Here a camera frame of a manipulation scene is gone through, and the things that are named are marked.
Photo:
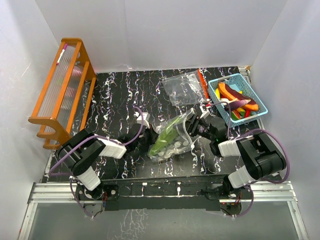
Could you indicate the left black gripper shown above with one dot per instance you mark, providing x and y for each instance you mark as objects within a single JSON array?
[{"x": 153, "y": 136}]

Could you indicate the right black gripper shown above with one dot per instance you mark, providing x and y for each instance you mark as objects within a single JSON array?
[{"x": 193, "y": 125}]

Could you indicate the green fake leaf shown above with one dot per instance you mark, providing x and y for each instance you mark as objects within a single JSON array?
[{"x": 166, "y": 136}]

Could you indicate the clear bag with green leaf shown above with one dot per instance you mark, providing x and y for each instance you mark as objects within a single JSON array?
[{"x": 180, "y": 145}]

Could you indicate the white fake mushroom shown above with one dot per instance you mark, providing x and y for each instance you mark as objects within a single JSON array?
[{"x": 224, "y": 100}]

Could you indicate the clear zip bag red slider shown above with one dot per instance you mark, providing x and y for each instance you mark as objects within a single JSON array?
[{"x": 186, "y": 89}]

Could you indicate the yellow fake banana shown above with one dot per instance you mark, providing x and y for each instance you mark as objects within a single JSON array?
[
  {"x": 217, "y": 92},
  {"x": 240, "y": 110}
]

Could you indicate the purple fake eggplant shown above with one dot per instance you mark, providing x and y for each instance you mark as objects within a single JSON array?
[{"x": 234, "y": 105}]

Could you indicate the fake sweet potato slice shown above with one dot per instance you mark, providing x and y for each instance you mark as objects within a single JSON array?
[{"x": 231, "y": 94}]

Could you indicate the red fake chili pepper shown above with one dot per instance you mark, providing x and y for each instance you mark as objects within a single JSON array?
[{"x": 247, "y": 113}]

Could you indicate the light blue plastic basket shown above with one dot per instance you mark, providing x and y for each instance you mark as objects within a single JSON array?
[{"x": 238, "y": 82}]

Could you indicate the fake watermelon slice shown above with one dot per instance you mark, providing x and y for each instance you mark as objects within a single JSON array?
[{"x": 236, "y": 116}]

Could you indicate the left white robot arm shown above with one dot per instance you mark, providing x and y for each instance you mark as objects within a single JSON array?
[{"x": 82, "y": 150}]

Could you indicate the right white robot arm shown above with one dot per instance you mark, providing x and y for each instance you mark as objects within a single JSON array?
[{"x": 260, "y": 155}]

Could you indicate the orange wooden rack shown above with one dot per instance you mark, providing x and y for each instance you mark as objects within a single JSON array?
[{"x": 66, "y": 86}]

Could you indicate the pink white marker pen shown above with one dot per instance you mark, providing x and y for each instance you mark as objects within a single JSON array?
[{"x": 61, "y": 53}]

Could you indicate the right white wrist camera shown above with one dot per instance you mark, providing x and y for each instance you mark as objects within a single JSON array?
[{"x": 205, "y": 110}]

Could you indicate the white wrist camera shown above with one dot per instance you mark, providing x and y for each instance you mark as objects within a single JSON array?
[
  {"x": 143, "y": 118},
  {"x": 205, "y": 110}
]

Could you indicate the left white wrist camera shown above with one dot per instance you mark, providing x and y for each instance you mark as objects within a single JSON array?
[{"x": 143, "y": 118}]

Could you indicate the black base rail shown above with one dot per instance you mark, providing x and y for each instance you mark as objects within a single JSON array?
[{"x": 170, "y": 193}]

